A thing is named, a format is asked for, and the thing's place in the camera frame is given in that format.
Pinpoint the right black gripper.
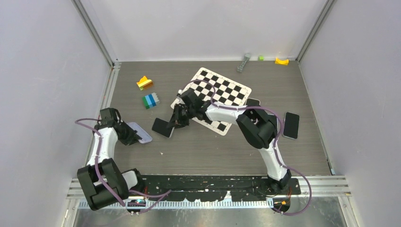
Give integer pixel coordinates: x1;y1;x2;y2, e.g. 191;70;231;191
168;104;196;130

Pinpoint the lavender phone case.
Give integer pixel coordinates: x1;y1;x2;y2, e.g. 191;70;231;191
127;122;153;144

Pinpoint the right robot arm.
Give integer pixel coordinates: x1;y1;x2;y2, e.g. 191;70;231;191
166;88;292;194

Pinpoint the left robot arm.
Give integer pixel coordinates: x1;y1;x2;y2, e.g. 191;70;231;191
77;107;152;211

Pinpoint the phone in blue case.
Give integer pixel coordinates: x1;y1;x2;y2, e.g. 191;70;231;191
268;113;279;133

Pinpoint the black phone at right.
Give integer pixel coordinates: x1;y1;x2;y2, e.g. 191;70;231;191
282;112;300;140

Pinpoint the green blue brick stack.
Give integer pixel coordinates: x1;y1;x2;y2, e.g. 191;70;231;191
142;93;160;109

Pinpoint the yellow orange brick stack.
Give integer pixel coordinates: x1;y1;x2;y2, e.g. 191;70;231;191
137;76;153;90

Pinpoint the black white checkerboard mat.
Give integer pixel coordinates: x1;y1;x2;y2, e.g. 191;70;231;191
170;67;252;136

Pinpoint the yellow arch block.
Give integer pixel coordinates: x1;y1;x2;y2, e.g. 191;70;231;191
275;58;289;66

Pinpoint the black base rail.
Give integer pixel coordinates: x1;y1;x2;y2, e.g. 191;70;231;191
127;175;301;202

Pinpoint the grey metal bracket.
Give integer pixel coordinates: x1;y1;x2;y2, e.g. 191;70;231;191
236;53;251;73

